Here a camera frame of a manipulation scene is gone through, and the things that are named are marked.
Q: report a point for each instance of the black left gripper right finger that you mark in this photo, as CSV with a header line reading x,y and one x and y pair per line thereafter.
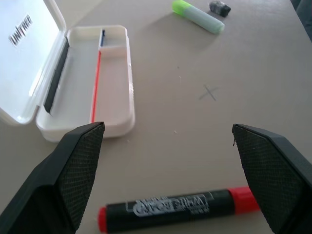
x,y
275,180

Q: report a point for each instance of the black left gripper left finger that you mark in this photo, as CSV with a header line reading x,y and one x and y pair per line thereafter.
x,y
48,185

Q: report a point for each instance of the black marker with red cap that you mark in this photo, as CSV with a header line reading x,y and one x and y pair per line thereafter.
x,y
170,207

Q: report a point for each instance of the green eraser block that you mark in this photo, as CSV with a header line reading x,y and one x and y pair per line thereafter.
x,y
202,19

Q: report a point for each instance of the white hinged pencil case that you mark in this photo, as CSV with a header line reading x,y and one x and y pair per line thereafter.
x,y
109,97

